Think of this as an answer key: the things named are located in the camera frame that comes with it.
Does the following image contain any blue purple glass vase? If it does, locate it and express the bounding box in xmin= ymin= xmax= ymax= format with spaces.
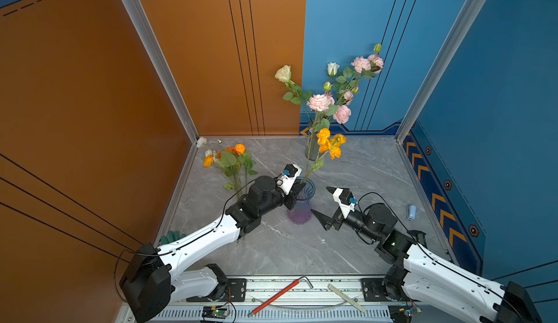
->
xmin=287 ymin=179 xmax=315 ymax=225

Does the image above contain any yellow orange poppy stem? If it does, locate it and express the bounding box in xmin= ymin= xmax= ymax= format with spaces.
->
xmin=323 ymin=134 xmax=347 ymax=165

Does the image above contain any clear glass vase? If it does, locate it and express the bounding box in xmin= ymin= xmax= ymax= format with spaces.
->
xmin=305 ymin=128 xmax=321 ymax=162

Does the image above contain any pink carnation flower stem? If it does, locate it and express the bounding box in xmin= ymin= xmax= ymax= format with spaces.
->
xmin=307 ymin=93 xmax=352 ymax=133

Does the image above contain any white small daisy flower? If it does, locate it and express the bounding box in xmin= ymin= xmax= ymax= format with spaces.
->
xmin=196 ymin=136 xmax=208 ymax=148

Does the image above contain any white rose bud stem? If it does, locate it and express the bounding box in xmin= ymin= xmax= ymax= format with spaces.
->
xmin=327 ymin=62 xmax=340 ymax=80

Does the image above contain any pink peony flower stem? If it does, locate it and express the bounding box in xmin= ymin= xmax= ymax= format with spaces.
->
xmin=334 ymin=44 xmax=384 ymax=105

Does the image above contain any cream white rose stem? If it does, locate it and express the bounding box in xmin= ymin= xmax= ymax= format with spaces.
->
xmin=275 ymin=65 xmax=313 ymax=135

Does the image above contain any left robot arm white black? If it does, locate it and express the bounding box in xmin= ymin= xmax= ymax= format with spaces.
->
xmin=119 ymin=175 xmax=306 ymax=322

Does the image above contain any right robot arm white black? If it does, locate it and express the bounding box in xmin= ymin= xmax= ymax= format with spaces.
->
xmin=314 ymin=186 xmax=542 ymax=322

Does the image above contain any small light blue cylinder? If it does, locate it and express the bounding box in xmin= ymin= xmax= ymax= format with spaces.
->
xmin=407 ymin=205 xmax=417 ymax=221

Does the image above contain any cream flat stick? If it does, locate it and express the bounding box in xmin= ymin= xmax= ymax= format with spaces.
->
xmin=328 ymin=283 xmax=366 ymax=313

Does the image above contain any right circuit board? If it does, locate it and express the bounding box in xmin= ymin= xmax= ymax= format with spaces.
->
xmin=388 ymin=306 xmax=422 ymax=323

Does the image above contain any circuit board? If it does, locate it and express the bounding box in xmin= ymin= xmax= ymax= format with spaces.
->
xmin=201 ymin=306 xmax=230 ymax=322
xmin=388 ymin=306 xmax=422 ymax=323

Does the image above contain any teal green object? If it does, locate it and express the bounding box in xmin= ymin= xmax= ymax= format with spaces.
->
xmin=159 ymin=230 xmax=185 ymax=245

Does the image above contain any left circuit board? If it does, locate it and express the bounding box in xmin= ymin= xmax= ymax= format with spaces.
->
xmin=201 ymin=306 xmax=230 ymax=322

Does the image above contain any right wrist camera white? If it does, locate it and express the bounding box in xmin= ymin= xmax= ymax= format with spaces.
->
xmin=334 ymin=193 xmax=357 ymax=217

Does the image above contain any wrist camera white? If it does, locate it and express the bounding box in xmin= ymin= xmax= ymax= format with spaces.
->
xmin=276 ymin=164 xmax=302 ymax=195
xmin=334 ymin=193 xmax=357 ymax=217

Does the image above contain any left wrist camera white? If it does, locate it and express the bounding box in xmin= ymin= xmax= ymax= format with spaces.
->
xmin=276 ymin=164 xmax=302 ymax=195

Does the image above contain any red handled tool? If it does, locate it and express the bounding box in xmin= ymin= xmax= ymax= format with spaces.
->
xmin=248 ymin=276 xmax=314 ymax=317

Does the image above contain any aluminium rail base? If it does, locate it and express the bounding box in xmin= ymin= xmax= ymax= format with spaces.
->
xmin=153 ymin=274 xmax=425 ymax=322

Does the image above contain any aluminium corner post right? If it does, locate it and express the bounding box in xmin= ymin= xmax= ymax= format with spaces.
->
xmin=395 ymin=0 xmax=486 ymax=144

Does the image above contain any aluminium corner post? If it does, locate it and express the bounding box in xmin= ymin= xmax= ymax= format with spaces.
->
xmin=395 ymin=0 xmax=486 ymax=144
xmin=121 ymin=0 xmax=199 ymax=143

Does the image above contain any aluminium corner post left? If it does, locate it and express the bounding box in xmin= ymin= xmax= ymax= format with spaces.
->
xmin=121 ymin=0 xmax=199 ymax=143

